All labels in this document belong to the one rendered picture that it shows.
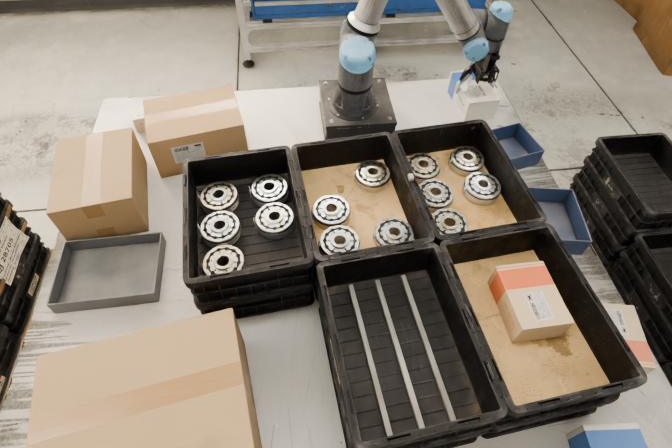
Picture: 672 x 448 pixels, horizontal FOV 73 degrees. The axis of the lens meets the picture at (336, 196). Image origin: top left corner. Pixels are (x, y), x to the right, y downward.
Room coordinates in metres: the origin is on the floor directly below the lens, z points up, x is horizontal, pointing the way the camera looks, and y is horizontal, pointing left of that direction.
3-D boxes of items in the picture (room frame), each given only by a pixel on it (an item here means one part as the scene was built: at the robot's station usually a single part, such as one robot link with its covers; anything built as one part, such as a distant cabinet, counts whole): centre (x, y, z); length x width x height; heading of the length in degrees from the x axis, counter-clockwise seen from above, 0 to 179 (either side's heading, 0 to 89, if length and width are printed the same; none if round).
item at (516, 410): (0.46, -0.44, 0.92); 0.40 x 0.30 x 0.02; 13
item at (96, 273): (0.63, 0.62, 0.73); 0.27 x 0.20 x 0.05; 99
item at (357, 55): (1.30, -0.06, 0.97); 0.13 x 0.12 x 0.14; 0
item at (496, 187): (0.87, -0.42, 0.86); 0.10 x 0.10 x 0.01
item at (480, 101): (1.44, -0.52, 0.75); 0.20 x 0.12 x 0.09; 11
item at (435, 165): (0.94, -0.26, 0.86); 0.10 x 0.10 x 0.01
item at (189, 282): (0.71, 0.24, 0.92); 0.40 x 0.30 x 0.02; 13
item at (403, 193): (0.78, -0.06, 0.87); 0.40 x 0.30 x 0.11; 13
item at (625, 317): (0.47, -0.71, 0.74); 0.16 x 0.12 x 0.07; 176
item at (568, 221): (0.85, -0.67, 0.74); 0.20 x 0.15 x 0.07; 179
